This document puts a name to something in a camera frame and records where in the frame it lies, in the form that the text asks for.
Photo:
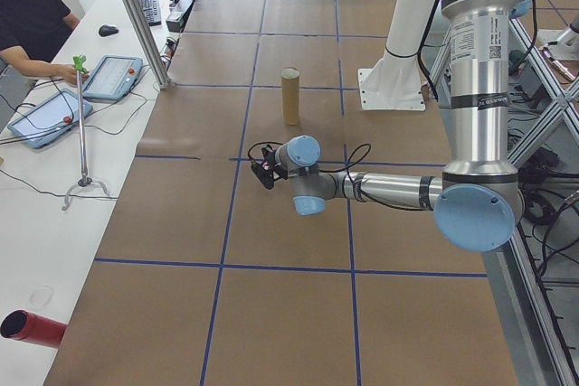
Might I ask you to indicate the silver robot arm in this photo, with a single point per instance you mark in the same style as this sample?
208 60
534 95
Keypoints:
479 101

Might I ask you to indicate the person's bare forearm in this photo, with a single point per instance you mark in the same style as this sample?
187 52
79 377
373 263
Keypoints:
27 63

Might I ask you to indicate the person's hand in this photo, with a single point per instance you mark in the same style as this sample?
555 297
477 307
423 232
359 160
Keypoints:
73 74

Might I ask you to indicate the brown cardboard tube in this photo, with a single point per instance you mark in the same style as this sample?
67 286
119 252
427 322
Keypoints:
290 101

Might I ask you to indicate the blue teach pendant tablet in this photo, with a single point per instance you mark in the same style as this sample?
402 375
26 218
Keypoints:
50 119
113 78

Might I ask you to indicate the grey electronics box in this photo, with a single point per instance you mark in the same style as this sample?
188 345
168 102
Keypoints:
178 15

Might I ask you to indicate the metal stand with green clip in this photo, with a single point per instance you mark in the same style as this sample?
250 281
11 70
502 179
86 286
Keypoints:
82 133

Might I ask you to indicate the black computer keyboard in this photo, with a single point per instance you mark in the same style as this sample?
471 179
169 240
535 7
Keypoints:
148 5

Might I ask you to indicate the black computer mouse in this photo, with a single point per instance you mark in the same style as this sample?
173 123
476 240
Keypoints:
108 30

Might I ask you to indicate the white desk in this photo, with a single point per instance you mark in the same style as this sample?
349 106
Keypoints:
40 241

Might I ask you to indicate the red cylinder tube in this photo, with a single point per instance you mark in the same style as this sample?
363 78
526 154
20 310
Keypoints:
34 328

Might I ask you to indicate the person in black shirt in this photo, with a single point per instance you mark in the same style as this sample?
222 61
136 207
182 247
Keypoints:
31 11

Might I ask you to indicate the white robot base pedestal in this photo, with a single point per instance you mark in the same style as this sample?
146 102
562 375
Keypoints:
398 83

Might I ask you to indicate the aluminium frame post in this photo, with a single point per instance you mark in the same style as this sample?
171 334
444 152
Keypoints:
140 29

